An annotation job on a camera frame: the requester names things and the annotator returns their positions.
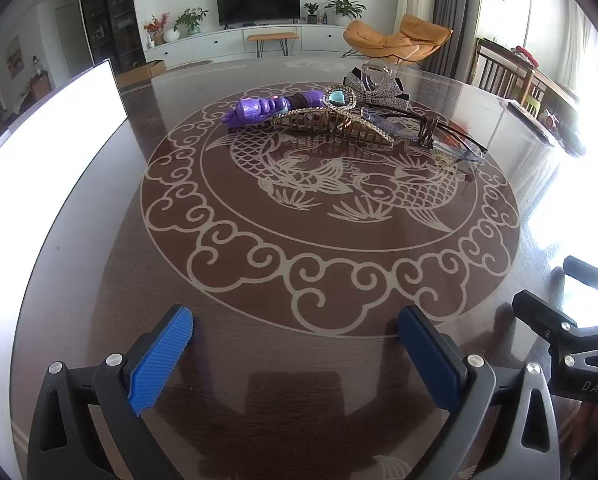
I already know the orange lounge chair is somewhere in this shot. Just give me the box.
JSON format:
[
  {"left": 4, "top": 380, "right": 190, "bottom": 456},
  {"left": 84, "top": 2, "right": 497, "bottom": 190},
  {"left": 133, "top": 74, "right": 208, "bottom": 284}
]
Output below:
[{"left": 342, "top": 14, "right": 453, "bottom": 66}]

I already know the white television cabinet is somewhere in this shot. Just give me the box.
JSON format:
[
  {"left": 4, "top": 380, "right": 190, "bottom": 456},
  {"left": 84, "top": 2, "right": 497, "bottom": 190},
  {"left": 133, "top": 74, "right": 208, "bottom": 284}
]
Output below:
[{"left": 144, "top": 24, "right": 364, "bottom": 64}]

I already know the purple toy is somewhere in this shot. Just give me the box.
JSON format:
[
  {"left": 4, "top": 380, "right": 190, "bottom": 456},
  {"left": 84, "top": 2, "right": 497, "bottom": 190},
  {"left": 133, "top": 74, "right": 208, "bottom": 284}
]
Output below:
[{"left": 222, "top": 87, "right": 352, "bottom": 129}]

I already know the clear hair claw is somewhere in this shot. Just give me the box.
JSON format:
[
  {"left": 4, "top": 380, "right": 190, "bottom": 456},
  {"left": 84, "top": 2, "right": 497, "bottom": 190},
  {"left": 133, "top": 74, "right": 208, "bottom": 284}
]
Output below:
[{"left": 361, "top": 59, "right": 394, "bottom": 81}]

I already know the brown hair tie on eyeglasses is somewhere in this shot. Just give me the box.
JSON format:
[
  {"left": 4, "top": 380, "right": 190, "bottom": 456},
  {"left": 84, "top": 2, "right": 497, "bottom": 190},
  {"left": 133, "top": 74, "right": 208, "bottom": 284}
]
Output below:
[{"left": 415, "top": 115, "right": 440, "bottom": 149}]

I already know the black television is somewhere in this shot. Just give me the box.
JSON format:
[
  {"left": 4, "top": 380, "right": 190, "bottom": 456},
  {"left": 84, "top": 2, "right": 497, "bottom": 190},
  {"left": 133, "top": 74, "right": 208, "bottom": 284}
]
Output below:
[{"left": 215, "top": 0, "right": 301, "bottom": 29}]

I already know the white board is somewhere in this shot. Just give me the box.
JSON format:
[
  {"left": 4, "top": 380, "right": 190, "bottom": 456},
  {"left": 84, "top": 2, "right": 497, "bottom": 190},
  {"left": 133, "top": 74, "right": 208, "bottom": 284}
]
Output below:
[{"left": 0, "top": 59, "right": 130, "bottom": 461}]

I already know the black bow hair clip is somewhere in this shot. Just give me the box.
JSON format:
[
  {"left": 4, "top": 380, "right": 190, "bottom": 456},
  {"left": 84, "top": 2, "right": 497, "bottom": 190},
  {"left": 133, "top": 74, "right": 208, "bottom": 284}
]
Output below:
[{"left": 351, "top": 66, "right": 412, "bottom": 106}]

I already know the wooden bench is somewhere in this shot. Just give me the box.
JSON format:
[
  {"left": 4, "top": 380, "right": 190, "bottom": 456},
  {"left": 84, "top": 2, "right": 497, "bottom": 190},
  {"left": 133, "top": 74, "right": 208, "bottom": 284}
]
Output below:
[{"left": 246, "top": 32, "right": 298, "bottom": 57}]

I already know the rhinestone bow hair clip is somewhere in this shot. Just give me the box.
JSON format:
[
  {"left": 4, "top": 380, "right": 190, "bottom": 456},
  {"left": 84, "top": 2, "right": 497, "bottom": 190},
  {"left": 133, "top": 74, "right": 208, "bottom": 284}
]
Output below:
[{"left": 341, "top": 71, "right": 412, "bottom": 111}]

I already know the brown patterned glass desktop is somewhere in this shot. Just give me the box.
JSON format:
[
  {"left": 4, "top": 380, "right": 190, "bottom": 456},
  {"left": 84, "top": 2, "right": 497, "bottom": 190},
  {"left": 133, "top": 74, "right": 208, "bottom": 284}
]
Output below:
[{"left": 9, "top": 55, "right": 598, "bottom": 480}]

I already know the gold rhinestone hair claw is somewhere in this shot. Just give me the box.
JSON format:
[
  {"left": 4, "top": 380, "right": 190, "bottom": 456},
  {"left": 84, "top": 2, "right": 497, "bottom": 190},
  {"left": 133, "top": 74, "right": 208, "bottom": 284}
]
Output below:
[{"left": 271, "top": 86, "right": 394, "bottom": 147}]

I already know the grey curtain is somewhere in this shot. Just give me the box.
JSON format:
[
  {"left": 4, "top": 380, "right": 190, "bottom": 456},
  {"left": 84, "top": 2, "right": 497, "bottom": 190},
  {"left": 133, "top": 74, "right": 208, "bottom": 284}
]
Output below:
[{"left": 421, "top": 0, "right": 484, "bottom": 84}]

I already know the red flower plant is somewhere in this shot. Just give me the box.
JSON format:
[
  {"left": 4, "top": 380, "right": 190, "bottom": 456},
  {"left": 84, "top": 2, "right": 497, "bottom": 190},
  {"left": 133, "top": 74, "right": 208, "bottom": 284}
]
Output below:
[{"left": 143, "top": 12, "right": 170, "bottom": 46}]

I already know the wall picture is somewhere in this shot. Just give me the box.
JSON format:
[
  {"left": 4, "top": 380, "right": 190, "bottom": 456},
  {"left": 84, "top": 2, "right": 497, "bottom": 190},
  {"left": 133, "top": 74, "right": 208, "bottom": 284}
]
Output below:
[{"left": 5, "top": 35, "right": 26, "bottom": 79}]

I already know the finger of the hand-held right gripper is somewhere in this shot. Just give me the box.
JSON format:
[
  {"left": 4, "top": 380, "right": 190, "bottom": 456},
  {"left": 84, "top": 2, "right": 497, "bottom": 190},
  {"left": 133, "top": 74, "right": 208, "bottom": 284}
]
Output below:
[
  {"left": 564, "top": 255, "right": 598, "bottom": 292},
  {"left": 511, "top": 290, "right": 598, "bottom": 404}
]

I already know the cardboard box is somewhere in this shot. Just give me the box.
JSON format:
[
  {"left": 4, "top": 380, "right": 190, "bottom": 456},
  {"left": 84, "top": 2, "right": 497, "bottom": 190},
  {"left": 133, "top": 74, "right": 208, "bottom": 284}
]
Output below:
[{"left": 116, "top": 60, "right": 167, "bottom": 89}]

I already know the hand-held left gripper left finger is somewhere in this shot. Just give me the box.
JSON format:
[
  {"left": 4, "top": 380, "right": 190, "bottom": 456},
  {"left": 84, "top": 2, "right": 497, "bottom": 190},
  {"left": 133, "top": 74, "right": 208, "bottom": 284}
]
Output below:
[{"left": 27, "top": 304, "right": 194, "bottom": 480}]

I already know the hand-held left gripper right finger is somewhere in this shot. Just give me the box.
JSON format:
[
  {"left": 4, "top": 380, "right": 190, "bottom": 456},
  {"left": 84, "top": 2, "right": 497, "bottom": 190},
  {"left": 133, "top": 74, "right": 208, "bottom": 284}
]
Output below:
[{"left": 398, "top": 305, "right": 562, "bottom": 480}]

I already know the wooden dining chair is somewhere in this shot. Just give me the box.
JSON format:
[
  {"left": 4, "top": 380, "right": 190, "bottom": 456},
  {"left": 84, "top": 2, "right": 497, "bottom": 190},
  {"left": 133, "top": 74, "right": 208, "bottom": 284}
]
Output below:
[{"left": 471, "top": 37, "right": 534, "bottom": 106}]

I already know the dark display cabinet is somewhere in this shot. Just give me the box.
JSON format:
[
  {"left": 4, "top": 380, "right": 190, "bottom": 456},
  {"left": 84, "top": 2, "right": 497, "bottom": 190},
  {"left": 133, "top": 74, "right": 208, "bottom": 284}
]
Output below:
[{"left": 78, "top": 0, "right": 146, "bottom": 74}]

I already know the dark flat object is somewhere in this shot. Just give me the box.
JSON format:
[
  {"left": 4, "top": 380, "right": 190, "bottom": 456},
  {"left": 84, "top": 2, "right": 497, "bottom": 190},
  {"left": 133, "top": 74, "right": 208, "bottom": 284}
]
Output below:
[{"left": 506, "top": 101, "right": 560, "bottom": 147}]

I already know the green potted plant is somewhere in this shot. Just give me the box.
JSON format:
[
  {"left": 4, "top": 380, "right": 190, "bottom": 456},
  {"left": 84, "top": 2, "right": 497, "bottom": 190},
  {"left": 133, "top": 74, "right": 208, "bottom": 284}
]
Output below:
[{"left": 174, "top": 7, "right": 208, "bottom": 36}]

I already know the large leafy potted plant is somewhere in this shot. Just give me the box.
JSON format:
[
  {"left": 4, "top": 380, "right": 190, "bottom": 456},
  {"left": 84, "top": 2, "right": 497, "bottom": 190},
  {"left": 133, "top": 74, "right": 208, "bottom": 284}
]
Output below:
[{"left": 325, "top": 0, "right": 367, "bottom": 25}]

